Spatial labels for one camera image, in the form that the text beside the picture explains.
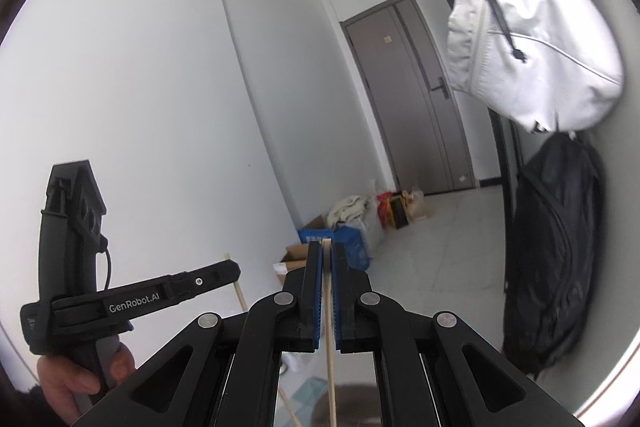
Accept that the wooden chopstick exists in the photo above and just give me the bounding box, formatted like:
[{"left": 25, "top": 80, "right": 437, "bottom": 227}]
[{"left": 321, "top": 239, "right": 337, "bottom": 427}]

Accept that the person left hand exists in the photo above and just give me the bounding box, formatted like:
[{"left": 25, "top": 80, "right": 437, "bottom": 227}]
[{"left": 36, "top": 339, "right": 137, "bottom": 425}]

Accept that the white grey utensil holder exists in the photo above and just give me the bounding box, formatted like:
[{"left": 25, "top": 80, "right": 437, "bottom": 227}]
[{"left": 310, "top": 384, "right": 382, "bottom": 427}]

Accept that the chopstick in holder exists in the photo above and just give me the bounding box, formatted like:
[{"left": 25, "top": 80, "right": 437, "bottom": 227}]
[{"left": 224, "top": 253, "right": 248, "bottom": 312}]

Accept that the brown cardboard box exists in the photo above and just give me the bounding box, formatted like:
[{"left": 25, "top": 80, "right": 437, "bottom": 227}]
[{"left": 272, "top": 244, "right": 309, "bottom": 285}]

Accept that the blue cardboard box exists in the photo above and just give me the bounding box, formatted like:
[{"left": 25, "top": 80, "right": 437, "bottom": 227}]
[{"left": 298, "top": 216, "right": 370, "bottom": 271}]

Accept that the black yellow paper bag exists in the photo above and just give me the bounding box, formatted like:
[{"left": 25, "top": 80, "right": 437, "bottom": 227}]
[{"left": 376, "top": 192, "right": 409, "bottom": 230}]

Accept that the clear bag by door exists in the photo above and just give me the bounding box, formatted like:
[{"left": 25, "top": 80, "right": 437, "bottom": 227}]
[{"left": 401, "top": 190, "right": 432, "bottom": 222}]

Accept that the black backpack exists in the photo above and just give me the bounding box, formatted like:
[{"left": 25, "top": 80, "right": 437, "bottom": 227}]
[{"left": 502, "top": 133, "right": 605, "bottom": 375}]

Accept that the beige cloth pile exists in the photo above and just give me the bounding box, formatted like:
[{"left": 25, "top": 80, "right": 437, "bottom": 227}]
[{"left": 326, "top": 195, "right": 370, "bottom": 227}]

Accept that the grey entrance door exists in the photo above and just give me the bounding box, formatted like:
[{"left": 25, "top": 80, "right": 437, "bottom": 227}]
[{"left": 342, "top": 0, "right": 475, "bottom": 194}]

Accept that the white sling bag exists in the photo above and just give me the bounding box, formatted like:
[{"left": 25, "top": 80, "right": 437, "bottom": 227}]
[{"left": 447, "top": 0, "right": 624, "bottom": 133}]

